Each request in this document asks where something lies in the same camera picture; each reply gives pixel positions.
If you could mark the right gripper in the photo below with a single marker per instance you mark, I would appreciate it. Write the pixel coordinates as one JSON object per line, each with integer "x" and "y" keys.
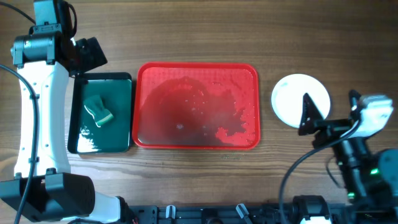
{"x": 310, "y": 112}

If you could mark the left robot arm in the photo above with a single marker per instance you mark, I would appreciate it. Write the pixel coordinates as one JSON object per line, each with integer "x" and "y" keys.
{"x": 43, "y": 188}

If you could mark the white plate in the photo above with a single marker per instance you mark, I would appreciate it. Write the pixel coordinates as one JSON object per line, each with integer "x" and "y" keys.
{"x": 287, "y": 98}

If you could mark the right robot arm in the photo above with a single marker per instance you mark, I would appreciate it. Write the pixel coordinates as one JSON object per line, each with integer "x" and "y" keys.
{"x": 370, "y": 179}

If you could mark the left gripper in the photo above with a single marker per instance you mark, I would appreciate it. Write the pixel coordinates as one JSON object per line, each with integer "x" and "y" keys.
{"x": 94, "y": 56}

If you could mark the green sponge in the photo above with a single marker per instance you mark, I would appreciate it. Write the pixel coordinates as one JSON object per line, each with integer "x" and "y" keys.
{"x": 95, "y": 107}

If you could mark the red plastic tray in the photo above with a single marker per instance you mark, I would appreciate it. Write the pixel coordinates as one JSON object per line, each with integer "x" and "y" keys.
{"x": 192, "y": 105}

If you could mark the black tray with green water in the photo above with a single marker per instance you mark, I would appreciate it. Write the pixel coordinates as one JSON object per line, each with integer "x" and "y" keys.
{"x": 115, "y": 91}

